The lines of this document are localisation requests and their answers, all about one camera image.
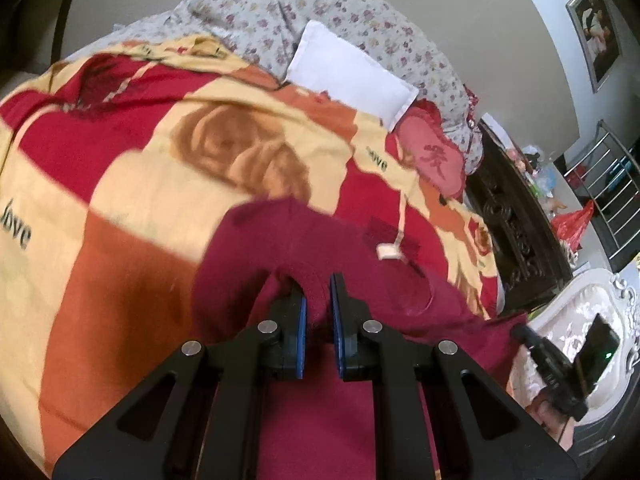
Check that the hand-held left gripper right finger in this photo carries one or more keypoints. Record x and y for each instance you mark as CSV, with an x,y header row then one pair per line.
x,y
336,330

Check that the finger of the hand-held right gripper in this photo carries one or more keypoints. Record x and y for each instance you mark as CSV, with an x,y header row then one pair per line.
x,y
525,336

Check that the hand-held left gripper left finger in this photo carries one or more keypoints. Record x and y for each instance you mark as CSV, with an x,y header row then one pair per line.
x,y
300,340

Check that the dark red sweater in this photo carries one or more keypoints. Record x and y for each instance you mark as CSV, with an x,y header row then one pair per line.
x,y
325,240

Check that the person's right hand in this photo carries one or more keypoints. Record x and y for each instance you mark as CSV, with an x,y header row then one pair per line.
x,y
545,415

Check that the white ornate chair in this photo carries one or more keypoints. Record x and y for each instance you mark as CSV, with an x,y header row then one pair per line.
x,y
555,305

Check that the carved dark wooden nightstand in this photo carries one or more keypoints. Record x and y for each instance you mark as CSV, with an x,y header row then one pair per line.
x,y
515,240

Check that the red plastic bag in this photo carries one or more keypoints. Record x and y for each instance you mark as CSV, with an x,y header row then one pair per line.
x,y
575,225

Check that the clear plastic bag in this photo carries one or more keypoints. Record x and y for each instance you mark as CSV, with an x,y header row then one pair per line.
x,y
542,172

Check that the metal rack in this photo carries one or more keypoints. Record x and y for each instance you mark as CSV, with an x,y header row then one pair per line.
x,y
607,180

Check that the red heart cushion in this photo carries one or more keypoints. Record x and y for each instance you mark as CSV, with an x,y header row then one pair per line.
x,y
430,150

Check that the white book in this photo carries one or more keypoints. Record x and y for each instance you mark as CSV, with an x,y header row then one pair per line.
x,y
492,124

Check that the red and yellow printed blanket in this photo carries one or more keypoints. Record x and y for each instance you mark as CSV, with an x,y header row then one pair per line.
x,y
150,160

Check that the red patterned cloth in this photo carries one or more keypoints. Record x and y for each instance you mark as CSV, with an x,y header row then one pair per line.
x,y
472,105

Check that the white pillow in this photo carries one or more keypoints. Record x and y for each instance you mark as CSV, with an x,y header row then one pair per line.
x,y
350,75

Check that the floral quilt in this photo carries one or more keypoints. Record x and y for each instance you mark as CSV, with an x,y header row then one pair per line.
x,y
340,5

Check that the floral bed sheet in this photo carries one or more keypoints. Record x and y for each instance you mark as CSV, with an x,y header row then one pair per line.
x,y
165,25

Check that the plain dark wooden cabinet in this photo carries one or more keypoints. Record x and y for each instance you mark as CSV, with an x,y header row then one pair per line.
x,y
62,25

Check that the silver picture frame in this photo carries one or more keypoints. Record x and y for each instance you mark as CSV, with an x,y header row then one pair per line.
x,y
595,35

